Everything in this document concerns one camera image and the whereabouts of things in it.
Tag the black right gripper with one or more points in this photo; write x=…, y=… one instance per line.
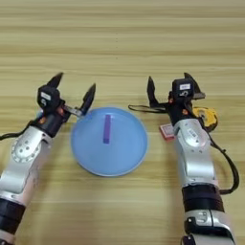
x=180, y=110

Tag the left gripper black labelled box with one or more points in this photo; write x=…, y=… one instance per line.
x=48, y=97

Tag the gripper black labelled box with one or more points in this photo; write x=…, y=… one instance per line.
x=182, y=87
x=48, y=97

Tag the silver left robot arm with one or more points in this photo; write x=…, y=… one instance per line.
x=22, y=159

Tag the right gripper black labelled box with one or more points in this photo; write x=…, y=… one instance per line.
x=182, y=87

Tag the light blue round plate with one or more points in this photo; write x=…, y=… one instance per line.
x=121, y=153

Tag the red and white card box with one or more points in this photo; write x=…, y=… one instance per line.
x=166, y=131

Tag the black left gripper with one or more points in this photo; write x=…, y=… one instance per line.
x=52, y=124

